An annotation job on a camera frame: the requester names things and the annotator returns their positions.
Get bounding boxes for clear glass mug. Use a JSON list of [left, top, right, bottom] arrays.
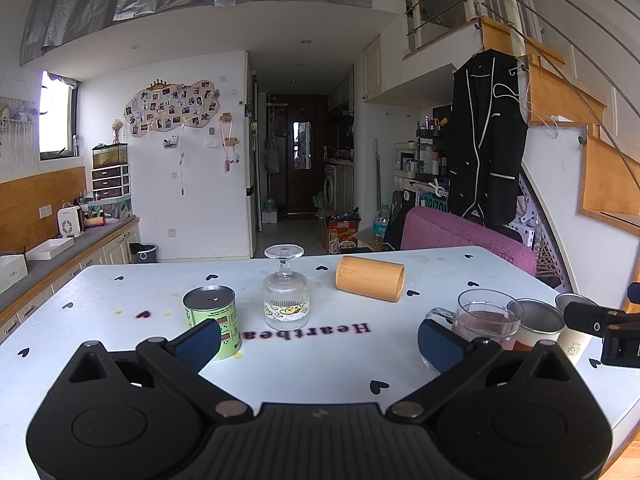
[[423, 288, 524, 374]]

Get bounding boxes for dark wooden door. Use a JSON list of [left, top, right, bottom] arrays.
[[286, 93, 329, 214]]

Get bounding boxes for glass fish tank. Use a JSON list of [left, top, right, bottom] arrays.
[[91, 142, 129, 169]]

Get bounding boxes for large water bottle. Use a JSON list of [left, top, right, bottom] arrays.
[[372, 204, 392, 239]]

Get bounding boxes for cloud-shaped photo board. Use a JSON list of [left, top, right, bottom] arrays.
[[123, 78, 221, 136]]

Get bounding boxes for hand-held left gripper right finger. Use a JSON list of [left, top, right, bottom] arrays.
[[386, 318, 596, 420]]

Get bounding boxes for white shallow tray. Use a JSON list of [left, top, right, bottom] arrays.
[[25, 237, 75, 261]]

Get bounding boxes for purple chair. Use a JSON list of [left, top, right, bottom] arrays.
[[399, 206, 539, 277]]

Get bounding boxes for window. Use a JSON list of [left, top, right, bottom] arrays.
[[39, 70, 80, 162]]

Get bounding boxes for pink hanging strap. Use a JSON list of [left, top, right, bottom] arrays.
[[218, 112, 240, 172]]

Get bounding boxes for washing machine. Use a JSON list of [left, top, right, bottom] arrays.
[[322, 161, 347, 212]]

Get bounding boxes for ribbed stemmed glass cup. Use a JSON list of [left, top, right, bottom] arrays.
[[263, 244, 311, 331]]

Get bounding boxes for grey hanging bag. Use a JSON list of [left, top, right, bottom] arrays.
[[263, 136, 281, 174]]

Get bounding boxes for white printed paper cup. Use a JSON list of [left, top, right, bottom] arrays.
[[554, 293, 602, 369]]

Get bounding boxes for colourful cardboard box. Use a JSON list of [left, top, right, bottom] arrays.
[[325, 214, 362, 254]]

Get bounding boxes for black trash bin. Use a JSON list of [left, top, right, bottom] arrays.
[[128, 242, 159, 264]]

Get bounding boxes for white countertop appliance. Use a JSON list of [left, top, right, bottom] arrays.
[[57, 205, 85, 237]]

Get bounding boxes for wooden staircase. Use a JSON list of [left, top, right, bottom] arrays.
[[479, 16, 640, 233]]

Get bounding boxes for white cup with brown base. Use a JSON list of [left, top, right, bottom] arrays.
[[506, 298, 566, 354]]

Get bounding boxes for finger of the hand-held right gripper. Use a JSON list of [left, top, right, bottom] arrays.
[[563, 304, 632, 337]]

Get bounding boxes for green tin can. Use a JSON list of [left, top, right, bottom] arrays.
[[182, 285, 243, 362]]

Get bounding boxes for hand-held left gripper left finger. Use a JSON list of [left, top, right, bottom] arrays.
[[50, 318, 254, 419]]

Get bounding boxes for white box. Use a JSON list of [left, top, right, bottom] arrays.
[[0, 253, 29, 295]]

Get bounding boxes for metal stair railing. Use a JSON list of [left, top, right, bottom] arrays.
[[404, 0, 640, 185]]

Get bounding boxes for black shelf rack with bottles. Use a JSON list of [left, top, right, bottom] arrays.
[[414, 116, 454, 187]]

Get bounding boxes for kitchen counter cabinet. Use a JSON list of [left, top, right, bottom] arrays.
[[0, 214, 142, 346]]

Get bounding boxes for black jacket with white trim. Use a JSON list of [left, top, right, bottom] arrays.
[[446, 48, 530, 229]]

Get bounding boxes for small drawer unit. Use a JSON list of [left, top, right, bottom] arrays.
[[91, 164, 132, 200]]

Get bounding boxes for bamboo cup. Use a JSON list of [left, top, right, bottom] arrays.
[[334, 255, 405, 303]]

